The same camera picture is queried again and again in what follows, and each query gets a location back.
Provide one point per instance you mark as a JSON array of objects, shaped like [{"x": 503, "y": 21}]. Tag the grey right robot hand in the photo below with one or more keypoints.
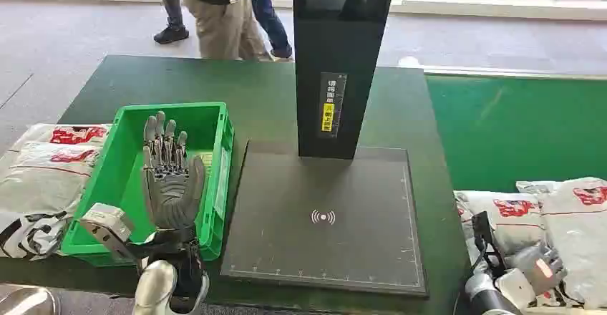
[{"x": 540, "y": 268}]

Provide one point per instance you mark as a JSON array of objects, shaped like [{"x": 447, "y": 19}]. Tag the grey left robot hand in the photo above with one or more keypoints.
[{"x": 170, "y": 199}]

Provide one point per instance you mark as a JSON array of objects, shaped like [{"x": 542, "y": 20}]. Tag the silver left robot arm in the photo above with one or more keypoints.
[{"x": 154, "y": 284}]

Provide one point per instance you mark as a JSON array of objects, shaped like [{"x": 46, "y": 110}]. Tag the white crate sticker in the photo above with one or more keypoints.
[{"x": 222, "y": 185}]

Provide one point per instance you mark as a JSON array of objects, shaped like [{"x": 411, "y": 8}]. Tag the green plastic crate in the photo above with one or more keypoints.
[{"x": 118, "y": 175}]

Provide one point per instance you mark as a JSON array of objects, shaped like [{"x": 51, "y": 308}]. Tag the green conveyor mat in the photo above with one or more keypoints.
[{"x": 521, "y": 128}]

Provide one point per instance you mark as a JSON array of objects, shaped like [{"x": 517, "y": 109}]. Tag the grey parcel bag black print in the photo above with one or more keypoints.
[{"x": 28, "y": 237}]

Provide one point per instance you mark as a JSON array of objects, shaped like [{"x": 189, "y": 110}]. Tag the person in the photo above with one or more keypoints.
[
  {"x": 173, "y": 23},
  {"x": 223, "y": 23},
  {"x": 272, "y": 23}
]

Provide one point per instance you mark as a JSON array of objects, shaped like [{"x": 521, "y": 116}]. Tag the silver robot body shell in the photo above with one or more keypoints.
[{"x": 23, "y": 303}]

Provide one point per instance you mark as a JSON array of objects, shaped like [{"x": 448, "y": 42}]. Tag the black scanner column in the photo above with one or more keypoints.
[{"x": 313, "y": 66}]

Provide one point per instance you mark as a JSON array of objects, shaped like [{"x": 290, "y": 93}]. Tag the black and yellow label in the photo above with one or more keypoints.
[{"x": 332, "y": 90}]

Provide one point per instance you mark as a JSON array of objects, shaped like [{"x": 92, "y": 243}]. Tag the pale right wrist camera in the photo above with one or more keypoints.
[{"x": 514, "y": 287}]

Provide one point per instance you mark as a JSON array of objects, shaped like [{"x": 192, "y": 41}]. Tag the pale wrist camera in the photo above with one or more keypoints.
[
  {"x": 106, "y": 223},
  {"x": 514, "y": 287}
]

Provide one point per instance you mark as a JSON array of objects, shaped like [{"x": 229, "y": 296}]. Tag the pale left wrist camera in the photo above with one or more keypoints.
[{"x": 106, "y": 223}]

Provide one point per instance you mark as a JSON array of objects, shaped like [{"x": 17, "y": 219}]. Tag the black scanner base plate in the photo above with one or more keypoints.
[{"x": 284, "y": 208}]

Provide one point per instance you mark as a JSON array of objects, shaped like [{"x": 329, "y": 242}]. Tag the pale conveyor frame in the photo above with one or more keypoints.
[{"x": 474, "y": 71}]

